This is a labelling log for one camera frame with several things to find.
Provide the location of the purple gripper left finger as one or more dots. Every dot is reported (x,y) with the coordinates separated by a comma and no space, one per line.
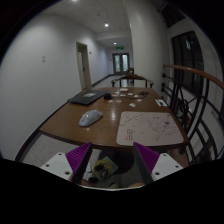
(70,166)

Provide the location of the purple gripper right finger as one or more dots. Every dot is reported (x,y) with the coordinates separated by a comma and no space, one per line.
(153,166)

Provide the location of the white patterned mouse pad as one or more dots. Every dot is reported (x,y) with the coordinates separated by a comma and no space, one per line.
(148,128)

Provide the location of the grey computer mouse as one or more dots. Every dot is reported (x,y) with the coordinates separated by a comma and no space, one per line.
(90,117)

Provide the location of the yellow green bag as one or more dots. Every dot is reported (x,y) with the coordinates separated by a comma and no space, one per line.
(104,168)

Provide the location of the small white item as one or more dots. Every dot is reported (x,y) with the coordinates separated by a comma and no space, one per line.
(132,105)

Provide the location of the white card on table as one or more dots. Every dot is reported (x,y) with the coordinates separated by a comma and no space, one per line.
(160,102)

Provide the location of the dark closed laptop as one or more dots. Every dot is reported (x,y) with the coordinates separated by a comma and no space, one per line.
(88,97)

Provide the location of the small black box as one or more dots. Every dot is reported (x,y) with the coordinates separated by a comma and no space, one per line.
(107,96)

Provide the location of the white paper sheet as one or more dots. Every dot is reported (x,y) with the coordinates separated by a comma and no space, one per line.
(123,89)

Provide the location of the wooden armchair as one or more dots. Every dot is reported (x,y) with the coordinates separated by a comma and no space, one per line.
(148,83)

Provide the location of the glass double door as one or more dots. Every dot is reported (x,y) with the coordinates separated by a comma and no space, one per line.
(120,63)

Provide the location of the wooden stair handrail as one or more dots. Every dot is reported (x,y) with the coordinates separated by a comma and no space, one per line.
(198,72)

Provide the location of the dark side door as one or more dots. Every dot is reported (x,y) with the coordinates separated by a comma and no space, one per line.
(83,66)

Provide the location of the dark window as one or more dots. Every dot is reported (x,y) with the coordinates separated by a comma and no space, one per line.
(187,52)

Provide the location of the green exit sign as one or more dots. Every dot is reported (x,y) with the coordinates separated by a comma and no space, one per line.
(119,48)

